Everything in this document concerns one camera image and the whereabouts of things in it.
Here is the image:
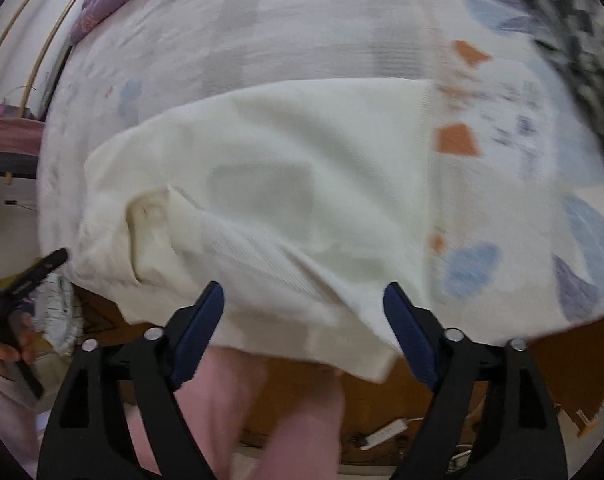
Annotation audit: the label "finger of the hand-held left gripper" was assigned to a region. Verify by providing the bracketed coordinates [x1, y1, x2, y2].
[0, 248, 68, 318]

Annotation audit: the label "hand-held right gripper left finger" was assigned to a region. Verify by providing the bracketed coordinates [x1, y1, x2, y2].
[36, 281, 225, 480]

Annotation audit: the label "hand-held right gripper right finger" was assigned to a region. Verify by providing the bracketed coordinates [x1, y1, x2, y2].
[383, 281, 569, 480]

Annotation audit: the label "cream sweater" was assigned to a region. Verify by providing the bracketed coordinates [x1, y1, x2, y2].
[74, 78, 435, 383]

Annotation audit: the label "grey clothes pile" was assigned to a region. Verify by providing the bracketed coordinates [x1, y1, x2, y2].
[522, 0, 604, 186]

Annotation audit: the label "striped white cloth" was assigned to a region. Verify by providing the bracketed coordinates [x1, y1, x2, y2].
[32, 270, 85, 356]

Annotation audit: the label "person's pink trousers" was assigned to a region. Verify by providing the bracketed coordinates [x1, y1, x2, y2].
[126, 345, 345, 480]

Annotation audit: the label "white power strip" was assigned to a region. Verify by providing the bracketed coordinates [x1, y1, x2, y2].
[359, 420, 407, 448]

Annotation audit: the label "dark red cloth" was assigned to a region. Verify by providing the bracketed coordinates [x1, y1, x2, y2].
[0, 100, 45, 153]

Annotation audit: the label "printed bed blanket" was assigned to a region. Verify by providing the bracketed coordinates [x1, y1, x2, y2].
[34, 0, 604, 346]

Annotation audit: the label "wooden bed frame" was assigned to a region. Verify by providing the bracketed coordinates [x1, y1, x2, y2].
[76, 285, 488, 456]

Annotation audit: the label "wooden rail rack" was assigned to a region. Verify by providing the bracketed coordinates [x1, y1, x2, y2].
[0, 0, 112, 111]

